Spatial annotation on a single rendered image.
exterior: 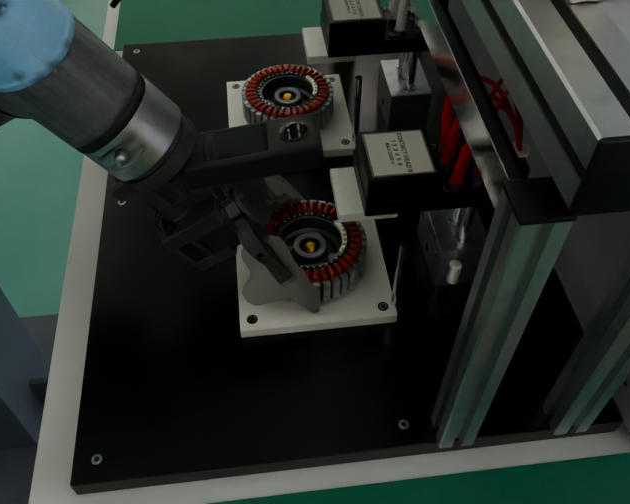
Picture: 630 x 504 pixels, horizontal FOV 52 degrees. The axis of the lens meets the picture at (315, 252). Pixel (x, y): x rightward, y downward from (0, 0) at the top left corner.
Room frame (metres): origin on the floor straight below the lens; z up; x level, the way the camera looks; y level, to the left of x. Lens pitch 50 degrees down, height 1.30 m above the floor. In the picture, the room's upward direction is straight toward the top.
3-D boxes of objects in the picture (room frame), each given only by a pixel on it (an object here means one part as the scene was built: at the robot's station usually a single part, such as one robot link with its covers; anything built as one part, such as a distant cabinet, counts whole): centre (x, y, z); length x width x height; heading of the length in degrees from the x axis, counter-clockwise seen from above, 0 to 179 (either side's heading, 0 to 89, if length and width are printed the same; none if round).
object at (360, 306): (0.41, 0.00, 0.78); 0.15 x 0.15 x 0.01; 7
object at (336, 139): (0.65, 0.03, 0.78); 0.15 x 0.15 x 0.01; 7
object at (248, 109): (0.65, 0.03, 0.80); 0.11 x 0.11 x 0.04
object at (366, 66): (0.54, 0.00, 0.76); 0.64 x 0.47 x 0.02; 7
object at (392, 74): (0.67, -0.11, 0.80); 0.08 x 0.05 x 0.06; 7
